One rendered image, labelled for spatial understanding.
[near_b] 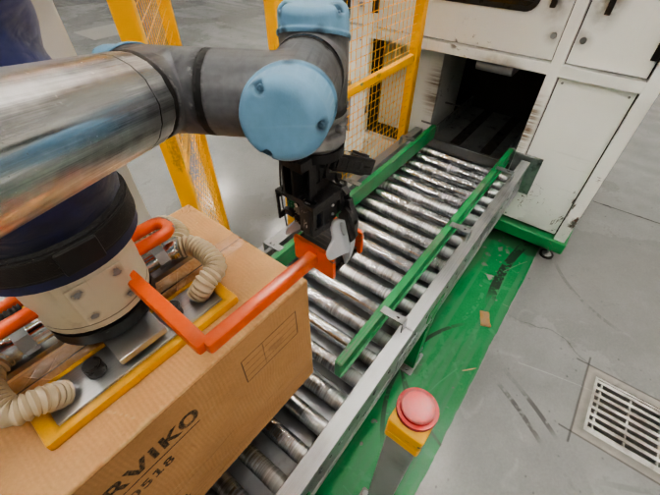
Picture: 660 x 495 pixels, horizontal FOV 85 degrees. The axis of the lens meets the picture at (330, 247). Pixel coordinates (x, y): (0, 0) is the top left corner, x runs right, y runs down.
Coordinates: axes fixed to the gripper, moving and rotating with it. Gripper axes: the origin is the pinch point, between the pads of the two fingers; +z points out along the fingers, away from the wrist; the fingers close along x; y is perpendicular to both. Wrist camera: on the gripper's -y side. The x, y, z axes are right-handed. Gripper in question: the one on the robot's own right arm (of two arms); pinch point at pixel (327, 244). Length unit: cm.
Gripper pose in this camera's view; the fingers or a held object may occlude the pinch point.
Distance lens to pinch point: 61.8
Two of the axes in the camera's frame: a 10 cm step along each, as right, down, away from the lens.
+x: 7.7, 4.5, -4.5
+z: 0.0, 7.1, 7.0
